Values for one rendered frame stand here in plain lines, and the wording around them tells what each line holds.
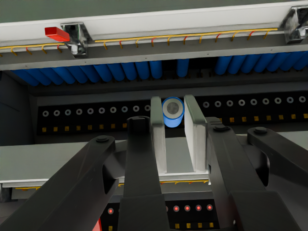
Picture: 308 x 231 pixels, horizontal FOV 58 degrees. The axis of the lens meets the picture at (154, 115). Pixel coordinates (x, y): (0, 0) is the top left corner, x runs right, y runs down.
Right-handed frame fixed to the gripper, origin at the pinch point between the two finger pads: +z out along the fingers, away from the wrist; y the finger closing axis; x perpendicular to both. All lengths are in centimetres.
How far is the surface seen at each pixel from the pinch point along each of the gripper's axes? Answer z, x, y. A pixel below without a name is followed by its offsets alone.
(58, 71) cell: 23.7, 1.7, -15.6
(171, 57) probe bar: 20.5, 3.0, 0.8
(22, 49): 20.5, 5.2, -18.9
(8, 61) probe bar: 20.3, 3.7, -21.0
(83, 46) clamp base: 17.2, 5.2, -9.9
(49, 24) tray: 17.1, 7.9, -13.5
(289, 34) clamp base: 17.3, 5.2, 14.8
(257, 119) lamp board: 28.0, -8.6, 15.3
